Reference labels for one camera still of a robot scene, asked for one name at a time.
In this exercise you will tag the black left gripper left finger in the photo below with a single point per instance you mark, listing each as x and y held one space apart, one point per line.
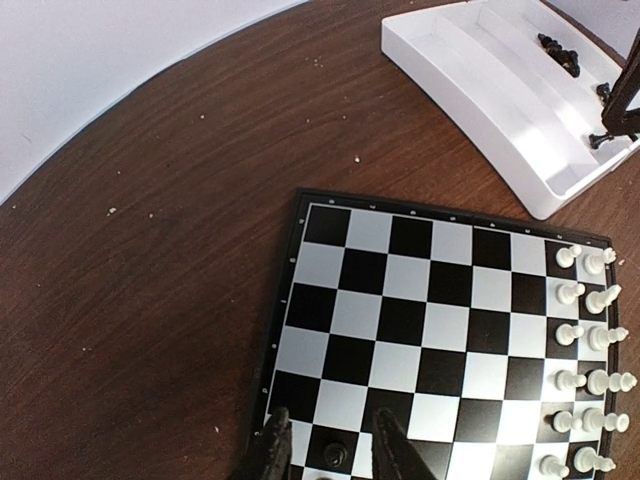
268 456

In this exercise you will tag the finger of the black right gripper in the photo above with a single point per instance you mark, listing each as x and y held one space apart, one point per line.
618 117

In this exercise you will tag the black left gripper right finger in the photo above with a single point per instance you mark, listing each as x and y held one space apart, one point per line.
393 456

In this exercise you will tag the white plastic divided tray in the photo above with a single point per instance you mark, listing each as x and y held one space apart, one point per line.
482 63

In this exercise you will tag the black white chessboard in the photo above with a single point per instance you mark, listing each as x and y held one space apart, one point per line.
437 315

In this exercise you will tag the pile of black chess pieces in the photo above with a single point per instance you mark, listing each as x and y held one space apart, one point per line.
568 60

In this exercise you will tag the white chess piece row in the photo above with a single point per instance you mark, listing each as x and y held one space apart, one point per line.
582 376

